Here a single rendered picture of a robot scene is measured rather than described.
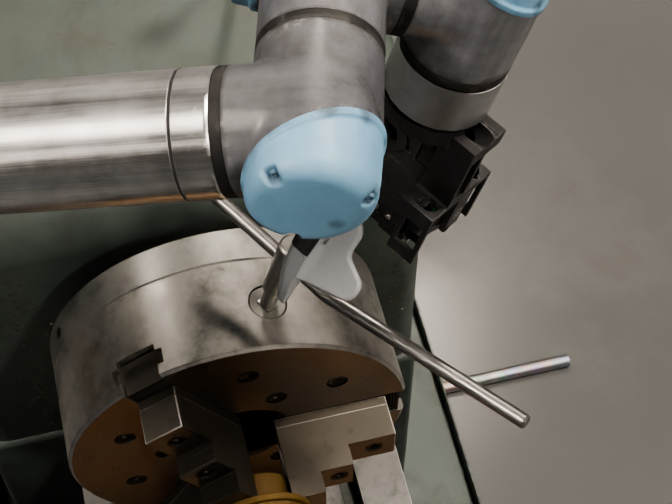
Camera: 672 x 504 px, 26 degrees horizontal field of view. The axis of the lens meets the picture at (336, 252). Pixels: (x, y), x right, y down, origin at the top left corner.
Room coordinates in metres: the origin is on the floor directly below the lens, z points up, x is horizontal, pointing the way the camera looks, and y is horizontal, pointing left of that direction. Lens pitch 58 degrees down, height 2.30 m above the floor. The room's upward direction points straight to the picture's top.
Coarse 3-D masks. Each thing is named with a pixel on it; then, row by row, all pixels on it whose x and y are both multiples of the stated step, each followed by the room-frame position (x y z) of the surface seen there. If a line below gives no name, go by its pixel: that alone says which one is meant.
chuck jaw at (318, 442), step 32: (288, 416) 0.58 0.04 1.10; (320, 416) 0.58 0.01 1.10; (352, 416) 0.58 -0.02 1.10; (384, 416) 0.58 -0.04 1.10; (288, 448) 0.55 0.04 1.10; (320, 448) 0.55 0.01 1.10; (352, 448) 0.56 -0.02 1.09; (384, 448) 0.56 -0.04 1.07; (288, 480) 0.52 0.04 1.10; (320, 480) 0.52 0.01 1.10; (352, 480) 0.53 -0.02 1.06
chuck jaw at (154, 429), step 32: (128, 384) 0.56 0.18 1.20; (160, 384) 0.56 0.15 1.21; (160, 416) 0.53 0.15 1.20; (192, 416) 0.54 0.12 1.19; (224, 416) 0.56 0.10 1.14; (160, 448) 0.52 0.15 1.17; (192, 448) 0.52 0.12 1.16; (224, 448) 0.53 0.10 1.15; (192, 480) 0.50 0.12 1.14; (224, 480) 0.50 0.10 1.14
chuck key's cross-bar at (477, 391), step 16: (224, 208) 0.67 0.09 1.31; (240, 224) 0.66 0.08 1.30; (256, 224) 0.66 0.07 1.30; (256, 240) 0.64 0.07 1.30; (272, 240) 0.64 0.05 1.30; (272, 256) 0.63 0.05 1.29; (336, 304) 0.59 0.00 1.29; (352, 304) 0.59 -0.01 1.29; (352, 320) 0.57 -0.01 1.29; (368, 320) 0.57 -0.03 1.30; (384, 336) 0.56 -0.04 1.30; (400, 336) 0.55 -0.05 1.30; (416, 352) 0.54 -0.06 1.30; (432, 368) 0.53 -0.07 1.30; (448, 368) 0.52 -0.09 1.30; (464, 384) 0.51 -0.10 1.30; (480, 384) 0.51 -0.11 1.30; (480, 400) 0.50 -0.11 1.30; (496, 400) 0.49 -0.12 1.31; (512, 416) 0.48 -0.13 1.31; (528, 416) 0.48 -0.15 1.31
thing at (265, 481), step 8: (264, 472) 0.52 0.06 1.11; (272, 472) 0.52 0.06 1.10; (256, 480) 0.51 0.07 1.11; (264, 480) 0.51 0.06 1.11; (272, 480) 0.52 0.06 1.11; (280, 480) 0.52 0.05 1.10; (256, 488) 0.51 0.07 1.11; (264, 488) 0.51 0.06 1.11; (272, 488) 0.51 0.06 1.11; (280, 488) 0.51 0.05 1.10; (288, 488) 0.52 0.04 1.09; (256, 496) 0.49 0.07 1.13; (264, 496) 0.49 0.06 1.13; (272, 496) 0.49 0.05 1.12; (280, 496) 0.49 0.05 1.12; (288, 496) 0.50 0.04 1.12; (296, 496) 0.50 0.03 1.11; (304, 496) 0.50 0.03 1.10
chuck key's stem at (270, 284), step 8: (280, 240) 0.63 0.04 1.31; (288, 240) 0.63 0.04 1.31; (280, 248) 0.63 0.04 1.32; (288, 248) 0.63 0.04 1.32; (280, 256) 0.62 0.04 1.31; (272, 264) 0.63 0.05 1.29; (280, 264) 0.62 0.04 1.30; (272, 272) 0.62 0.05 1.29; (264, 280) 0.63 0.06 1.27; (272, 280) 0.62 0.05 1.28; (264, 288) 0.62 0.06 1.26; (272, 288) 0.62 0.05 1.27; (264, 296) 0.62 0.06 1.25; (272, 296) 0.62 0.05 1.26; (264, 304) 0.62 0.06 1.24; (272, 304) 0.62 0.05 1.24
